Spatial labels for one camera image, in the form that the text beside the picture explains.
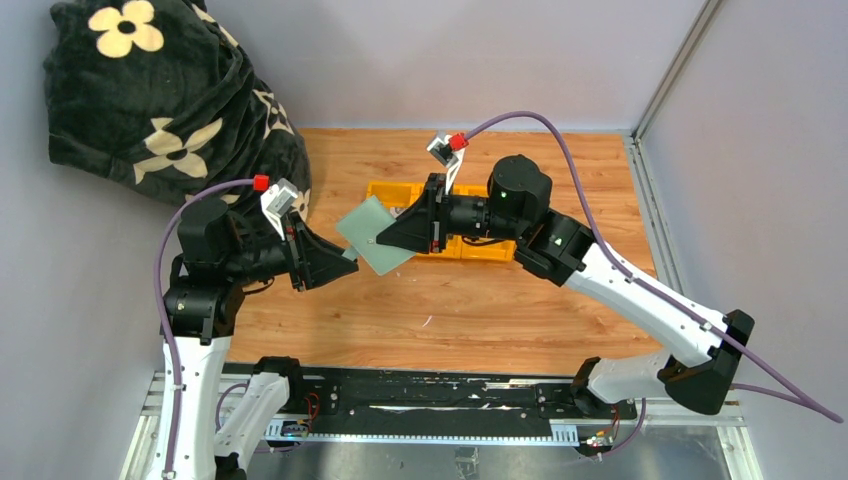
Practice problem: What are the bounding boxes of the black floral plush blanket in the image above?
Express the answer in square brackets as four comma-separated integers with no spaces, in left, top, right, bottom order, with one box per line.
[43,1,312,218]

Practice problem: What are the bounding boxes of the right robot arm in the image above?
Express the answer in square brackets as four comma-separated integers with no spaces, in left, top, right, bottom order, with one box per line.
[376,155,754,415]

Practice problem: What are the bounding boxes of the yellow three-compartment bin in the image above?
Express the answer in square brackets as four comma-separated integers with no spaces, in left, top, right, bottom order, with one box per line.
[366,181,516,262]

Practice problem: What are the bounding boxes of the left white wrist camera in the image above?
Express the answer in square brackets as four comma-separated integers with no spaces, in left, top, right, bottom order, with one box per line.
[260,179,300,241]

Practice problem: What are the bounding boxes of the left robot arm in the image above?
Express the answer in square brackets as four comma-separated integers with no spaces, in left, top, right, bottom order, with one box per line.
[146,198,358,479]

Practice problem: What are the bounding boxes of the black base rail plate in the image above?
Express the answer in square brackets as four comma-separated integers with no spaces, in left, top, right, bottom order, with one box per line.
[241,365,639,439]

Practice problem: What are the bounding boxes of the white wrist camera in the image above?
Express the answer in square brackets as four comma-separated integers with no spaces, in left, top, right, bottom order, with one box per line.
[260,179,300,241]
[426,131,468,193]

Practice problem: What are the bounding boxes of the aluminium frame rail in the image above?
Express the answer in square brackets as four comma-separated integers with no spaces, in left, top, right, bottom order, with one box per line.
[624,0,724,292]

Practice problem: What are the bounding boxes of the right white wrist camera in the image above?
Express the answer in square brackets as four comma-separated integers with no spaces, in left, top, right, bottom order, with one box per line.
[426,131,468,193]

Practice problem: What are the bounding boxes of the green card holder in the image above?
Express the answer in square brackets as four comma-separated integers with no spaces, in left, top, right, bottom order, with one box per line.
[336,196,416,276]

